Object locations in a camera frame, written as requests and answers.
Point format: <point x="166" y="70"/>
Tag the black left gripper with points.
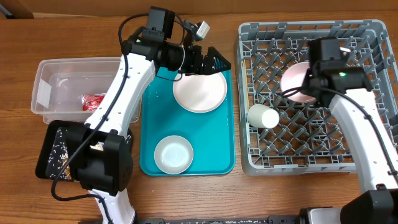
<point x="196" y="66"/>

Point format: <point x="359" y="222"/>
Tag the large pink plate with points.
<point x="200" y="93"/>

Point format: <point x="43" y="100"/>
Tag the pale green cup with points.
<point x="261" y="116"/>

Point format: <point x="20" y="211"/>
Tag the small grey bowl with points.
<point x="173" y="155"/>

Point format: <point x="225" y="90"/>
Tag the red snack wrapper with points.
<point x="90" y="102"/>

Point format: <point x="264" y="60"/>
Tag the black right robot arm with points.
<point x="347" y="92"/>

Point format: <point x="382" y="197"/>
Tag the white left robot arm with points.
<point x="157" y="44"/>

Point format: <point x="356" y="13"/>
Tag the grey dishwasher rack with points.
<point x="307" y="139"/>

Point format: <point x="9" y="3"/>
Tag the wooden chopstick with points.
<point x="246" y="84"/>

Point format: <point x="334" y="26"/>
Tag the teal plastic tray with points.
<point x="211" y="134"/>

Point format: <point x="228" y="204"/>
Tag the clear plastic bin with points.
<point x="60" y="84"/>

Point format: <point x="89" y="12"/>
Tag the black tray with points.
<point x="54" y="152"/>

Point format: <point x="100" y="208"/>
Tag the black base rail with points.
<point x="273" y="219"/>

